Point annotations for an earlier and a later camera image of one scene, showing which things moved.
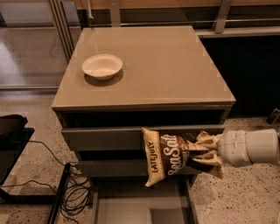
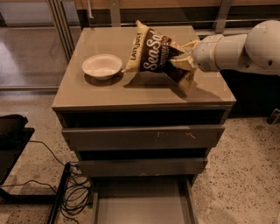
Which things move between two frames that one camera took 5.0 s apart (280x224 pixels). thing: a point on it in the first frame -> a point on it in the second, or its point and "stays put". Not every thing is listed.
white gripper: x=232 y=148 -> x=205 y=52
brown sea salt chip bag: x=167 y=154 -> x=151 y=51
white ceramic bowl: x=102 y=66 stays put
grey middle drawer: x=116 y=168 stays put
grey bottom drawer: x=126 y=199 stays put
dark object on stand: x=11 y=126 stays put
